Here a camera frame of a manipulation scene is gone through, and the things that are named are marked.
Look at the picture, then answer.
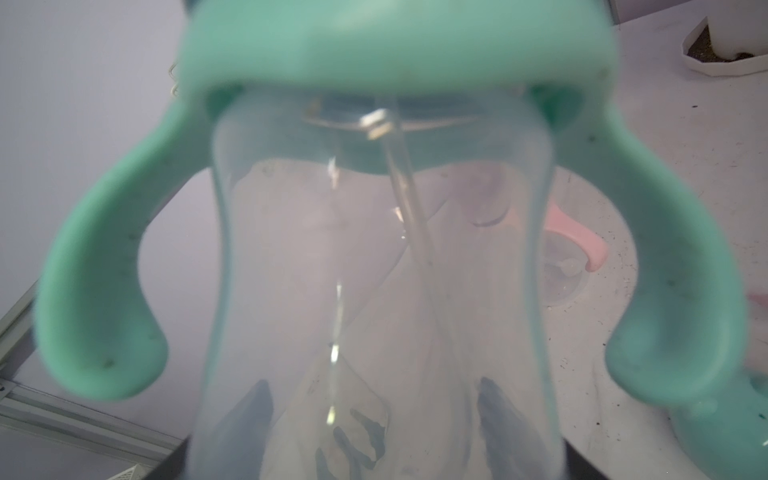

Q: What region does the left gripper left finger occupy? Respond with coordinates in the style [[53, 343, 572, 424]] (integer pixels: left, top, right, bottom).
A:
[[147, 380, 274, 479]]

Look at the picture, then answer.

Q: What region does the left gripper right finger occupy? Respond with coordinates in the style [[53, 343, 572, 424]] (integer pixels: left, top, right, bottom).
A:
[[476, 377, 606, 480]]

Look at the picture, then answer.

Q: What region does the mint green handle ring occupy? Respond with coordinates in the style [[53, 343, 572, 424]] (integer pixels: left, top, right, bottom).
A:
[[33, 0, 749, 409]]

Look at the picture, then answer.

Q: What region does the clear baby bottle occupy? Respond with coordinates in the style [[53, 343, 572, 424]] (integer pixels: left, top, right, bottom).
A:
[[192, 87, 563, 479], [541, 232, 589, 307]]

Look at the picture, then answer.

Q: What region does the pink bottle handle ring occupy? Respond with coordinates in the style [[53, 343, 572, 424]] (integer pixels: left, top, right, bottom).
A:
[[543, 201, 610, 274]]

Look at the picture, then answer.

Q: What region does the teal nipple collar with straw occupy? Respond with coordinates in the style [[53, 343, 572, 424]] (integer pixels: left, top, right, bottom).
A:
[[299, 95, 481, 480]]

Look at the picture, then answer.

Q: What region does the mint green bottle cap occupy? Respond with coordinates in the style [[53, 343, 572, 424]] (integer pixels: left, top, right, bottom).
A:
[[670, 369, 767, 480]]

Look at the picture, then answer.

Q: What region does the potted green plant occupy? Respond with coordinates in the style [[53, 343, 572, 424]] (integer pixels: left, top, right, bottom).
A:
[[681, 1, 767, 77]]

